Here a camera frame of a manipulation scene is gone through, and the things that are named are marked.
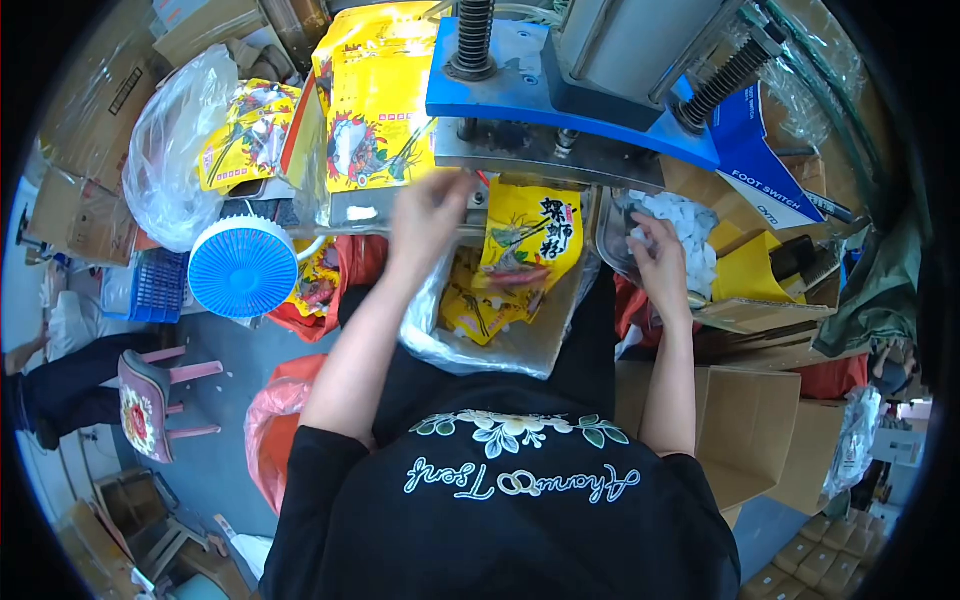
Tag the person's right hand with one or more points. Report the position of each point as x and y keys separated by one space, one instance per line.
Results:
x=664 y=274

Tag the person's left hand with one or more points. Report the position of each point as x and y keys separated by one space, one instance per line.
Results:
x=421 y=225

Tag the person's left fingers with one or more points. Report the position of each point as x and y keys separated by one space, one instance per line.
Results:
x=442 y=187

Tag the person's right fingers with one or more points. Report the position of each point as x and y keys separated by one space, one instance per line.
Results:
x=649 y=225

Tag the metal tray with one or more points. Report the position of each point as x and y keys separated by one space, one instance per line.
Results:
x=611 y=240

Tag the pile of white sachets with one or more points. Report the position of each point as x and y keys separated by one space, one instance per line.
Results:
x=694 y=232

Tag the stack of yellow food packets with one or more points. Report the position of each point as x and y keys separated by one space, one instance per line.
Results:
x=375 y=112

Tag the yellow printed noodle packet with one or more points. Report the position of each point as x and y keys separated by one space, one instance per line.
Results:
x=534 y=232

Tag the red plastic bag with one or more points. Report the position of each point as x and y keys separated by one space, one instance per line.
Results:
x=360 y=262
x=274 y=435

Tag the yellow paper box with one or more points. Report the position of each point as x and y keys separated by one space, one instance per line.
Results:
x=750 y=274

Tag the blue and white box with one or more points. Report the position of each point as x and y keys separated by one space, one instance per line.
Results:
x=757 y=169

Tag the pile of yellow filled packets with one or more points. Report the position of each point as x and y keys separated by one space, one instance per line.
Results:
x=472 y=311

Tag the flat cardboard sheet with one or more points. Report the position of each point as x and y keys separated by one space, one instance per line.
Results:
x=757 y=313

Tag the blue sealing press machine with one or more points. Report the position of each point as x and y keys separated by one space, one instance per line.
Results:
x=570 y=90

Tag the yellow packets in clear bag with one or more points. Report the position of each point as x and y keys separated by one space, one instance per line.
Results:
x=244 y=139

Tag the clear plastic wrapping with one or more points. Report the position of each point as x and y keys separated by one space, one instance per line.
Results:
x=810 y=82

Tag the blue round fan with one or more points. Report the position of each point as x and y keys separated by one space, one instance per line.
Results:
x=241 y=268

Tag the open cardboard box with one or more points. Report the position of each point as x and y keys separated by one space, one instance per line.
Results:
x=742 y=427

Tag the green cloth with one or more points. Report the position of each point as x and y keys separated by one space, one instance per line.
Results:
x=877 y=300

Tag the large clear plastic bag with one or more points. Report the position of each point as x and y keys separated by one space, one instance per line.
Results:
x=161 y=172

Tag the brown cardboard box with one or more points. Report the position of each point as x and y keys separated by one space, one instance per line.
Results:
x=814 y=457

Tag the clear bag of white items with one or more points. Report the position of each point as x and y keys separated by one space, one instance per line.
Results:
x=855 y=442

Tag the blue plastic basket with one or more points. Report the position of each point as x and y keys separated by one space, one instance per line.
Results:
x=154 y=289

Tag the person's body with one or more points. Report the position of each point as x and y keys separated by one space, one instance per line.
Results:
x=510 y=525

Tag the pink stool with flower cushion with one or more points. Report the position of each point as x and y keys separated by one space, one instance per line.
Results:
x=142 y=409

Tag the stack of small brown cartons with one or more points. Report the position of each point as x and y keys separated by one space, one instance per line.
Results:
x=817 y=562

